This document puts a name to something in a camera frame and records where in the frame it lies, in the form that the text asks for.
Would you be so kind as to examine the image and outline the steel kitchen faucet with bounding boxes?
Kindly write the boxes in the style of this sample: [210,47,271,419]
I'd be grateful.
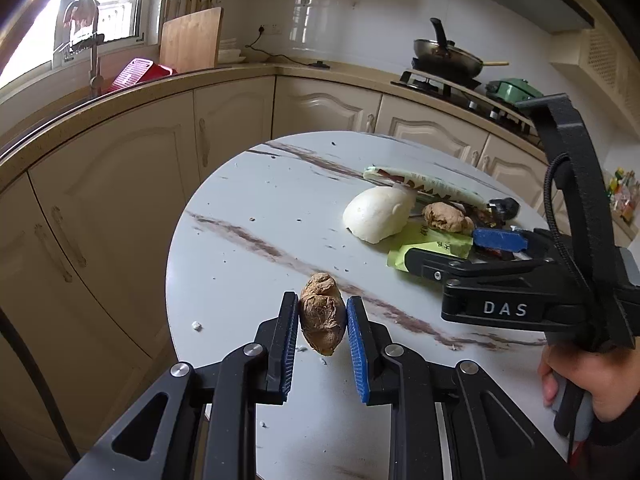
[62,0,107,98]

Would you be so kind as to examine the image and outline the black wok with lid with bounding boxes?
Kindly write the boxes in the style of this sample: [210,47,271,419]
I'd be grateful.
[412,17,483,80]

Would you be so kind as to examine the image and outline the cream lower kitchen cabinets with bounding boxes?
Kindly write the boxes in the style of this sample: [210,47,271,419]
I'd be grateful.
[0,62,640,471]

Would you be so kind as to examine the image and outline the stack of white bowls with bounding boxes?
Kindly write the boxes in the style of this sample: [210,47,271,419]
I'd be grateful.
[217,37,247,64]

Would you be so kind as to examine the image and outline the brown paper ball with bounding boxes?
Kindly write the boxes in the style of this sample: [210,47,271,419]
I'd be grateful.
[423,201,475,233]
[299,272,347,357]

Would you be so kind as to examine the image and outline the cluster of condiment bottles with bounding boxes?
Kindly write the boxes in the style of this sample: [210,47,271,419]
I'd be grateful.
[605,167,639,223]

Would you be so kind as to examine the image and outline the long white red-patterned wrapper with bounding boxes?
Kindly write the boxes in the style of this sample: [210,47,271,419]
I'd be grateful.
[363,164,488,207]

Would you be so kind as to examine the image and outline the black gas stove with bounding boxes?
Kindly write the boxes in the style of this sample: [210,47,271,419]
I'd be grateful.
[450,91,541,136]

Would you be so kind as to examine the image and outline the cream lattice-door cabinet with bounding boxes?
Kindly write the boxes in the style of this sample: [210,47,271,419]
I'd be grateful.
[550,27,640,121]

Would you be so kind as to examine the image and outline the kitchen window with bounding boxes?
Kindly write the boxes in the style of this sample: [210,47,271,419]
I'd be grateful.
[0,0,146,91]

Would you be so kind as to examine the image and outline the yellow-green snack packet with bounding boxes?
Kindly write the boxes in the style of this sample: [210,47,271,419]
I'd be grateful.
[387,224,474,273]

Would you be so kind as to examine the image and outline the black induction cooker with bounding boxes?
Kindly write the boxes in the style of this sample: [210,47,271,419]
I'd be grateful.
[391,69,483,95]

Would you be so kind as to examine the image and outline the wooden cutting board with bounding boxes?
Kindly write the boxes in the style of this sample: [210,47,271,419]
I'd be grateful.
[159,6,223,75]

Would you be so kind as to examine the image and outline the person's right hand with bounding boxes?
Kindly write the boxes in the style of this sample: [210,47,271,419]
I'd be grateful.
[537,340,640,423]

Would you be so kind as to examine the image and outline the pink cloth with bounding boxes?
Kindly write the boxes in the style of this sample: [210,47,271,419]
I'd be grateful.
[64,0,97,25]

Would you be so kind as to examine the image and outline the black braided cable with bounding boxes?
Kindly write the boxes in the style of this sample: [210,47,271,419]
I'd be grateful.
[544,154,603,353]

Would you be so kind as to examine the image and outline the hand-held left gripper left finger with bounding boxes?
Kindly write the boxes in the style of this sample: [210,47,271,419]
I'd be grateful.
[65,291,301,480]

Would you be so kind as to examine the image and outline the black crumpled wrapper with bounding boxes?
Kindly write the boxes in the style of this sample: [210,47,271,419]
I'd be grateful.
[489,198,522,222]

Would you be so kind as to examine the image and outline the person's right forearm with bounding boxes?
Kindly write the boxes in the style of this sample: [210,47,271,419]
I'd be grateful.
[570,410,640,480]

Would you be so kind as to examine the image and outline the black plug cable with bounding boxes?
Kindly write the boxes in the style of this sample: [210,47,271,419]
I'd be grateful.
[244,24,331,69]

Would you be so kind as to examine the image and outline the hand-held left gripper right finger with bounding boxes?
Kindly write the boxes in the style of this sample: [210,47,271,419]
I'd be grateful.
[346,296,576,480]

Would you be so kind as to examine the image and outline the white steamed bun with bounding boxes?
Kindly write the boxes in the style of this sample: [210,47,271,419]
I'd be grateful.
[342,186,416,245]

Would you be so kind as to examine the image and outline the round white marble table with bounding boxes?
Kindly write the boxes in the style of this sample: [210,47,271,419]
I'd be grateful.
[165,131,571,480]

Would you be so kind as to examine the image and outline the red drain basket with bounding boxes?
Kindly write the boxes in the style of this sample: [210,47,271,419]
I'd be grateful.
[107,57,176,93]

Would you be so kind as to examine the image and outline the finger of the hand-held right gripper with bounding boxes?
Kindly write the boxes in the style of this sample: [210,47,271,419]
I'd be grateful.
[404,249,567,287]
[472,227,559,260]

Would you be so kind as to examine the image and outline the green electric cooker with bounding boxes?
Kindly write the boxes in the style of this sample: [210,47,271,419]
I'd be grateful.
[486,77,544,104]

